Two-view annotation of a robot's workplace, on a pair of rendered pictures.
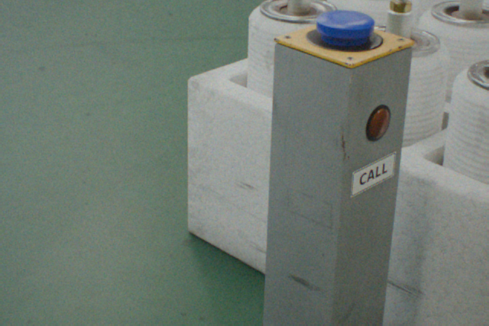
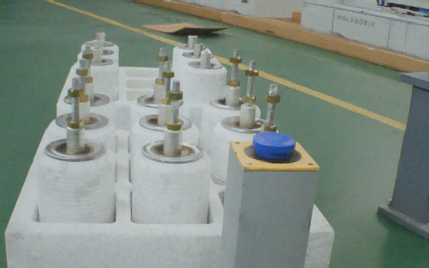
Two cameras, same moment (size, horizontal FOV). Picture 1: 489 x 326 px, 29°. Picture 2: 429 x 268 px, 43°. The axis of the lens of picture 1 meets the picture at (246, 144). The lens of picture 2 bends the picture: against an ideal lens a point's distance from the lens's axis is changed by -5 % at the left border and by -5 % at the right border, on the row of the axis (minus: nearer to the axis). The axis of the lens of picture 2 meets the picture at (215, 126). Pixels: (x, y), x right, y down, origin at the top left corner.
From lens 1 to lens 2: 53 cm
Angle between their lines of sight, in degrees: 51
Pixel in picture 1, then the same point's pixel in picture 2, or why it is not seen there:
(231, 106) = (61, 241)
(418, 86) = (207, 178)
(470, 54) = not seen: hidden behind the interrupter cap
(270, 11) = (62, 155)
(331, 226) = not seen: outside the picture
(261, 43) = (69, 183)
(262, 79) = (72, 211)
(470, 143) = not seen: hidden behind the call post
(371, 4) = (99, 132)
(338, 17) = (272, 138)
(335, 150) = (302, 232)
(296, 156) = (264, 250)
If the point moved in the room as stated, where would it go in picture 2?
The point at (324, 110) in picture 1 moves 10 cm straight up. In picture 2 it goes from (293, 207) to (307, 100)
